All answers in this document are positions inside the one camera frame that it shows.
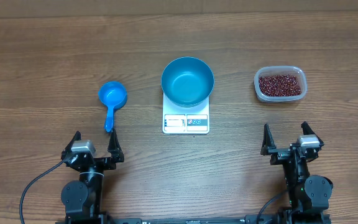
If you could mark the clear plastic food container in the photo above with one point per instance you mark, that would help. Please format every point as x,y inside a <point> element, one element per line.
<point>280,70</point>

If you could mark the blue metal bowl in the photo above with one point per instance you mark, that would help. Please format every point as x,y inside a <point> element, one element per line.
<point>187,81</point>

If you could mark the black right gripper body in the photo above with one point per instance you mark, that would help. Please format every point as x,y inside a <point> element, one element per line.
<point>280,155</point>

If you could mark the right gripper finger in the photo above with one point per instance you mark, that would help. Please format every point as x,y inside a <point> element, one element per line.
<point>268,145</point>
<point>308,131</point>

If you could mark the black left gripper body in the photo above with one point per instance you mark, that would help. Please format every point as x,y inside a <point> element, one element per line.
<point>104,164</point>

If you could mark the red adzuki beans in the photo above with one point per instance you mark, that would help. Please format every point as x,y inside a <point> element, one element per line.
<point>279,85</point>

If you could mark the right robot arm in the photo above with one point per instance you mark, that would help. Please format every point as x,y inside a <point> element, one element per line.
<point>308,194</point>

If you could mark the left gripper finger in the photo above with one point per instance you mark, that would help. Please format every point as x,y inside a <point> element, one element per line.
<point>114,148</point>
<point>76,137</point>

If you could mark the blue plastic measuring scoop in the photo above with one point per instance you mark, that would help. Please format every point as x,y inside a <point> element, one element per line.
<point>114,96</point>

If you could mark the white digital kitchen scale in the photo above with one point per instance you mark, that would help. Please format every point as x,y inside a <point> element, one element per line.
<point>182,120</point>

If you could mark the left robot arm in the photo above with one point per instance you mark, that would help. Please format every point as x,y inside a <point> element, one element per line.
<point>82,197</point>

